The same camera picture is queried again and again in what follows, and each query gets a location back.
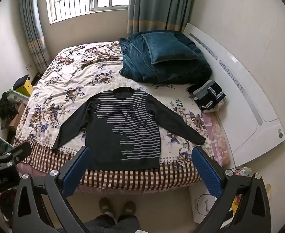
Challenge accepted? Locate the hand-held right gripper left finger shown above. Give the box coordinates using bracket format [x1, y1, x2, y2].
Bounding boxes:
[13, 146, 93, 233]

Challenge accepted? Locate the yellow box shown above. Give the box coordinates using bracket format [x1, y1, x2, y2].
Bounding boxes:
[20, 79, 33, 96]

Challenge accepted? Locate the colourful plastic packaging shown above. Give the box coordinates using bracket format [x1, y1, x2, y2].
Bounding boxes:
[233, 167, 252, 177]

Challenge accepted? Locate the grey slipper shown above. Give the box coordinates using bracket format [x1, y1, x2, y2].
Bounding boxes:
[121, 200, 137, 217]
[98, 197, 114, 220]

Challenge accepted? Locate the cardboard box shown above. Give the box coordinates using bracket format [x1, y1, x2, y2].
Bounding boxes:
[8, 103, 28, 131]

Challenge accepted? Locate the dark clothes pile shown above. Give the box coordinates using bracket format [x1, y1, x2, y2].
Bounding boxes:
[0, 91, 19, 130]

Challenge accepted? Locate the dark green garment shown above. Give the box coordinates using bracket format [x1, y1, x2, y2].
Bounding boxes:
[119, 30, 212, 84]

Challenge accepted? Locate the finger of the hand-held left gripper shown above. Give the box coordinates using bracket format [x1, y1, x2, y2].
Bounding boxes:
[0, 141, 32, 173]

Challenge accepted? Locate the teal pillow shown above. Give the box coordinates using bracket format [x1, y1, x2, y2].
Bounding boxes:
[141, 32, 198, 65]

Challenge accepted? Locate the white headboard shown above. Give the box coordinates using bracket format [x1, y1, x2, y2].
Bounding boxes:
[182, 22, 285, 167]

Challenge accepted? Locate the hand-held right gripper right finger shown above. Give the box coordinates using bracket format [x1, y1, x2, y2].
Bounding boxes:
[191, 146, 272, 233]

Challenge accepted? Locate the dark striped sweater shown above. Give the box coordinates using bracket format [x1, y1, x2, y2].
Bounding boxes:
[51, 87, 207, 171]

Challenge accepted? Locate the person's right leg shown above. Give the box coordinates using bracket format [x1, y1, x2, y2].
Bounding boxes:
[117, 215, 141, 233]

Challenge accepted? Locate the floral plaid-edged blanket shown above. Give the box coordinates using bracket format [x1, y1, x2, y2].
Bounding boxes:
[13, 41, 230, 195]

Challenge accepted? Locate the grey-green curtain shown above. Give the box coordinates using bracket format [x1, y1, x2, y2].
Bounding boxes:
[127, 0, 196, 35]
[19, 0, 51, 74]

